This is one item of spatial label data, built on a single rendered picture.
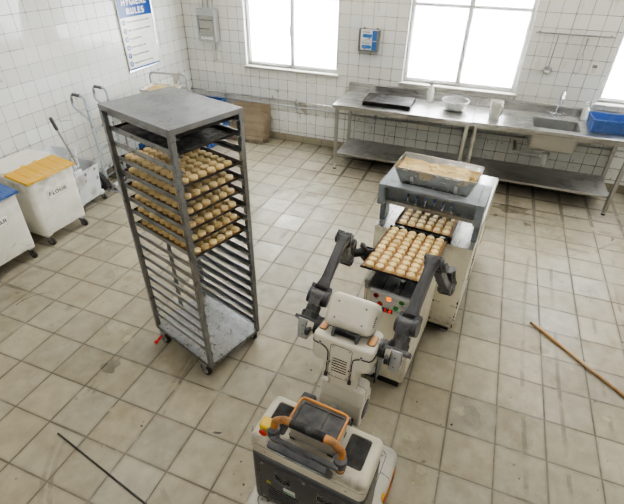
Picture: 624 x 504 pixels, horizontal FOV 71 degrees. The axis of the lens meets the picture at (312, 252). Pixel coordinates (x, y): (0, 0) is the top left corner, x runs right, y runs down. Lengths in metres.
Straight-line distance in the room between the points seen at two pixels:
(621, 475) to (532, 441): 0.49
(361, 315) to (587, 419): 2.11
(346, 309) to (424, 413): 1.48
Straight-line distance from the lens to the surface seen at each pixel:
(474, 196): 3.16
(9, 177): 4.97
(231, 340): 3.37
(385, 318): 2.85
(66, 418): 3.46
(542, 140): 5.81
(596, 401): 3.75
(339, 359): 1.97
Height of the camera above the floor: 2.57
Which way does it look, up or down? 35 degrees down
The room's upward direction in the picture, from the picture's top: 1 degrees clockwise
